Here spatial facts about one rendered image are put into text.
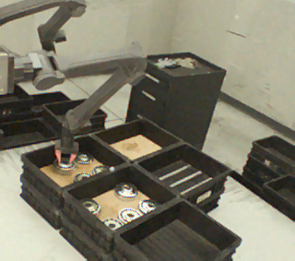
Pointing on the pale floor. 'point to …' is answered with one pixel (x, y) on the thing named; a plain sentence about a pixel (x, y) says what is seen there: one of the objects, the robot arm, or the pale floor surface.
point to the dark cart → (178, 97)
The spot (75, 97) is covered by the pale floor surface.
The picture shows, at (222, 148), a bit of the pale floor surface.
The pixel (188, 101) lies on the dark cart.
